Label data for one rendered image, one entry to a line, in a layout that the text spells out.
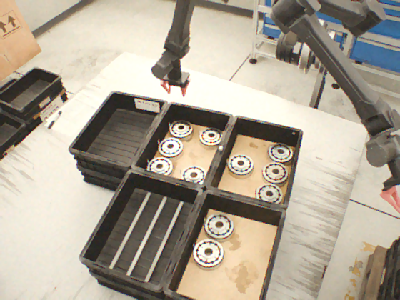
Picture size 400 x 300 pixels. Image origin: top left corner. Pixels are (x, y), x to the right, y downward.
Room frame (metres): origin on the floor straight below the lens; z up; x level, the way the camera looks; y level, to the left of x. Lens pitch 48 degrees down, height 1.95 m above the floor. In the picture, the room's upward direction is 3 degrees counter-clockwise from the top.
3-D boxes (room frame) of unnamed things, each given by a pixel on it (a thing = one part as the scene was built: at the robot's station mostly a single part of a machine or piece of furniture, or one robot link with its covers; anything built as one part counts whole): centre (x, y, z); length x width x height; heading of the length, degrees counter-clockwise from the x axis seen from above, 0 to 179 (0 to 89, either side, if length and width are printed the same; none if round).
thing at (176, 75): (1.08, 0.08, 1.17); 0.10 x 0.07 x 0.07; 67
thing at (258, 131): (0.84, -0.23, 0.87); 0.40 x 0.30 x 0.11; 158
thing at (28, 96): (1.86, 1.15, 0.37); 0.40 x 0.30 x 0.45; 148
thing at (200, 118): (0.95, 0.05, 0.87); 0.40 x 0.30 x 0.11; 158
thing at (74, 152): (1.07, 0.33, 0.92); 0.40 x 0.30 x 0.02; 158
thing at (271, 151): (0.92, -0.34, 0.86); 0.10 x 0.10 x 0.01
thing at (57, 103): (1.79, 1.01, 0.41); 0.31 x 0.02 x 0.16; 148
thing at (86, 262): (0.58, 0.20, 0.92); 0.40 x 0.30 x 0.02; 158
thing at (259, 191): (0.71, -0.25, 0.86); 0.10 x 0.10 x 0.01
